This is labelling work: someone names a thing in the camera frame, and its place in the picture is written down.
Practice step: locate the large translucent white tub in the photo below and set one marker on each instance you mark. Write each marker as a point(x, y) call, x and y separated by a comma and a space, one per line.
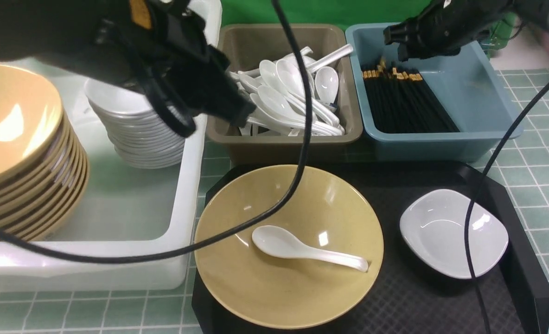
point(125, 211)

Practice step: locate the white square sauce dish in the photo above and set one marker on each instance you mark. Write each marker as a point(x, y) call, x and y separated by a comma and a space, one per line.
point(434, 229)

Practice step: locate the yellow noodle bowl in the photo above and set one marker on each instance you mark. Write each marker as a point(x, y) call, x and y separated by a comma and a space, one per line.
point(326, 213)

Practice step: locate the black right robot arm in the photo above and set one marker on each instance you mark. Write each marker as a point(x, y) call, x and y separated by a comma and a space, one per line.
point(535, 12)

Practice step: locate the pile of white spoons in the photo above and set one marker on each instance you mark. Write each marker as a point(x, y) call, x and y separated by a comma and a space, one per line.
point(277, 90)

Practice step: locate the white ceramic soup spoon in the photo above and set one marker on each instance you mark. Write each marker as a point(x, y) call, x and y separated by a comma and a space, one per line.
point(278, 242)

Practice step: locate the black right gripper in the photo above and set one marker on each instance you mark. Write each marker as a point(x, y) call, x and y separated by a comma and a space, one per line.
point(443, 27)

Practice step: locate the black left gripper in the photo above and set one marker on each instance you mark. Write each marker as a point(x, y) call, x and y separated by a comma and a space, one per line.
point(179, 72)

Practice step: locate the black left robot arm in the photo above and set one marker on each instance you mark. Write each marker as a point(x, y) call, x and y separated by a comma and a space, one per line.
point(85, 37)

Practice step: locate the stack of white dishes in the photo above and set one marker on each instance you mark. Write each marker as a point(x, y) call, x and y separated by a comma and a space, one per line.
point(139, 136)

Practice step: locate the blue plastic chopstick bin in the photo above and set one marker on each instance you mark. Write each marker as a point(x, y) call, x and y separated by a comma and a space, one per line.
point(466, 85)

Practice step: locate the black serving tray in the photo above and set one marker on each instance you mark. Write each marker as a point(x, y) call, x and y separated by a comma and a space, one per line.
point(409, 297)

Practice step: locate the stack of yellow bowls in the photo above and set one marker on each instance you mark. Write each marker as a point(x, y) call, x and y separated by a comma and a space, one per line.
point(44, 169)

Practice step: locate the bundle of black chopsticks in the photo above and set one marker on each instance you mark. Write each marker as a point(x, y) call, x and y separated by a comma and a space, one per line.
point(402, 102)

